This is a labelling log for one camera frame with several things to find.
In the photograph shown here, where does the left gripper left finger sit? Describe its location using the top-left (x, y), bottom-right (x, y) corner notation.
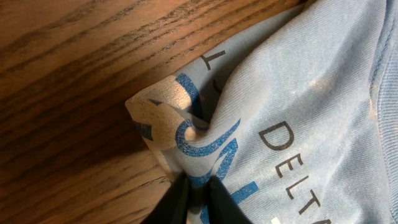
top-left (141, 173), bottom-right (190, 224)

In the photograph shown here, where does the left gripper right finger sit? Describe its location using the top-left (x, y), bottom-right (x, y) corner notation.
top-left (206, 176), bottom-right (251, 224)

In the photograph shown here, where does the light blue printed t-shirt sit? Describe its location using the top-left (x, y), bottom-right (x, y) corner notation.
top-left (126, 0), bottom-right (397, 223)

